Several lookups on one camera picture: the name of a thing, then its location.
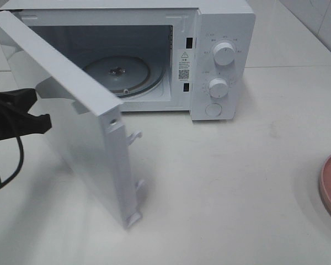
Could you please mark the white round door-release button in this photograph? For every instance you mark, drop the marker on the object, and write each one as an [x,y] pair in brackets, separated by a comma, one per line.
[213,109]

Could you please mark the white warning label sticker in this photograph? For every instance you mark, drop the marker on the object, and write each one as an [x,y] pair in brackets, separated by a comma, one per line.
[185,59]

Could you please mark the white microwave oven body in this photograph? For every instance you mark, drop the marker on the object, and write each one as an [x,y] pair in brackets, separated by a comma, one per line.
[86,31]

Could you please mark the white upper power knob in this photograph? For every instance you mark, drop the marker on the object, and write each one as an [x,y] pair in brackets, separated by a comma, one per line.
[223,53]

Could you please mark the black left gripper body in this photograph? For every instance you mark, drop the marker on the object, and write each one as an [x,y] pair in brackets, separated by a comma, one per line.
[0,116]

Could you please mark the white timer knob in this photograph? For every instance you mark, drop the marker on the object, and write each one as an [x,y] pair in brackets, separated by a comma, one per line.
[218,88]

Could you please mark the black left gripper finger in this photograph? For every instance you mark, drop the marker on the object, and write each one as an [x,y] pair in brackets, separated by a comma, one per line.
[23,99]
[27,124]

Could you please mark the white microwave door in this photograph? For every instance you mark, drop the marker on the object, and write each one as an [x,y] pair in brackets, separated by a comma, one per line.
[87,128]

